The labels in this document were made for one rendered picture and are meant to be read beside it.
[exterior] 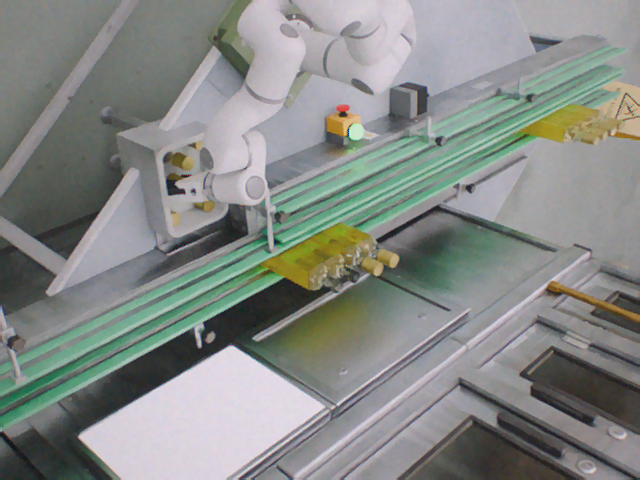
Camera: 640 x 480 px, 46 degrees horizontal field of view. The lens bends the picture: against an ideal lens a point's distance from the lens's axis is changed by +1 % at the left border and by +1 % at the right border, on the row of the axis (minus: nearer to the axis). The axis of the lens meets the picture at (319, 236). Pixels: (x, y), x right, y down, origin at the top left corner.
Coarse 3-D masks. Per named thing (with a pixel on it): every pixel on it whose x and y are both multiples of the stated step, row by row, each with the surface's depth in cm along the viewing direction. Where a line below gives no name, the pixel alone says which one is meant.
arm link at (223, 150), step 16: (240, 96) 144; (256, 96) 141; (224, 112) 145; (240, 112) 143; (256, 112) 143; (272, 112) 144; (208, 128) 147; (224, 128) 144; (240, 128) 144; (208, 144) 148; (224, 144) 145; (240, 144) 152; (208, 160) 150; (224, 160) 148; (240, 160) 152
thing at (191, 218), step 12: (180, 144) 168; (192, 156) 180; (168, 168) 176; (180, 168) 179; (168, 204) 171; (180, 204) 182; (192, 204) 185; (216, 204) 185; (228, 204) 183; (168, 216) 172; (180, 216) 182; (192, 216) 182; (204, 216) 182; (216, 216) 182; (168, 228) 173; (180, 228) 177; (192, 228) 178
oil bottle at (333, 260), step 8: (296, 248) 187; (304, 248) 187; (312, 248) 186; (320, 248) 186; (328, 248) 186; (312, 256) 184; (320, 256) 183; (328, 256) 183; (336, 256) 183; (328, 264) 181; (336, 264) 181; (344, 264) 183; (336, 272) 181
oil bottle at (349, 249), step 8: (320, 232) 192; (328, 232) 192; (312, 240) 191; (320, 240) 189; (328, 240) 189; (336, 240) 189; (344, 240) 188; (336, 248) 186; (344, 248) 185; (352, 248) 185; (344, 256) 184; (352, 256) 184; (352, 264) 185
